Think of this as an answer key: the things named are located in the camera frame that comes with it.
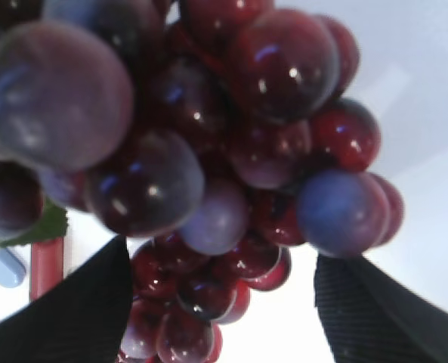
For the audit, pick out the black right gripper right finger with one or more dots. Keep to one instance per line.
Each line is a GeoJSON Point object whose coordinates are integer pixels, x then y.
{"type": "Point", "coordinates": [368, 317]}

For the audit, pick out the red glitter marker pen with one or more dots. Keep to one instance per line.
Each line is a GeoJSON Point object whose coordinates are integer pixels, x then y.
{"type": "Point", "coordinates": [46, 267]}

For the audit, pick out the blue scissors with sheath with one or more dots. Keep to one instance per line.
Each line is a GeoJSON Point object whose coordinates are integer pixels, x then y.
{"type": "Point", "coordinates": [12, 270]}

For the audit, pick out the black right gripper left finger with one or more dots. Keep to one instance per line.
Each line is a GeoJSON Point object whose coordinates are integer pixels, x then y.
{"type": "Point", "coordinates": [82, 319]}

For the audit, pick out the purple red grape bunch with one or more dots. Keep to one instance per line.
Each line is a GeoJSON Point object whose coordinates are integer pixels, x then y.
{"type": "Point", "coordinates": [159, 158]}

